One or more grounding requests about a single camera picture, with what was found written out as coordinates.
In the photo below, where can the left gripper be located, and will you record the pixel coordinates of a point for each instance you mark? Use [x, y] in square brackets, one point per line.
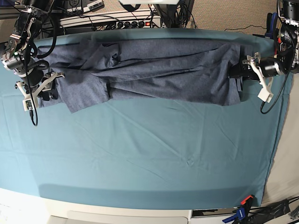
[269, 67]

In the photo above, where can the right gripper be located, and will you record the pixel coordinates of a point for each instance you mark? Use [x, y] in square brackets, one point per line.
[35, 78]

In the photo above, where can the grey-blue T-shirt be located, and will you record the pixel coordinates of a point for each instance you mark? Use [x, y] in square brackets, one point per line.
[191, 70]

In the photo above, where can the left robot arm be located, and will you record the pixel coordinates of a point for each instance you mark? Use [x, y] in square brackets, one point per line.
[283, 29]

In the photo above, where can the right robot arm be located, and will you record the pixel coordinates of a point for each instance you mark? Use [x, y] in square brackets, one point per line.
[20, 55]

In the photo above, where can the blue clamp top right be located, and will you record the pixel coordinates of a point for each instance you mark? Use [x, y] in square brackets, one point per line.
[271, 25]

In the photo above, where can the teal table cloth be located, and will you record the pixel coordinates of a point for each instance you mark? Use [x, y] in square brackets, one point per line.
[141, 153]

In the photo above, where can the white power strip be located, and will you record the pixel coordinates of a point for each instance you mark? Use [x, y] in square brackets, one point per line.
[111, 21]

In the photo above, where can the black bag bottom right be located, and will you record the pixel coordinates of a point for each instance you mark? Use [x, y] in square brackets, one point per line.
[270, 212]

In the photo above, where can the orange blue clamp bottom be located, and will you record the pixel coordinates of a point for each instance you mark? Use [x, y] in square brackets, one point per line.
[241, 213]

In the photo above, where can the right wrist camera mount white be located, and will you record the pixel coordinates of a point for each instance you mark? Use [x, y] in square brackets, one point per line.
[31, 93]

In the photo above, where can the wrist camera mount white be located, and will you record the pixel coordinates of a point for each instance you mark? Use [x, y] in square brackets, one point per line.
[265, 93]
[31, 93]

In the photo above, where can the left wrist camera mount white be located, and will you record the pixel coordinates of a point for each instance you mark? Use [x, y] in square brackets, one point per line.
[265, 93]

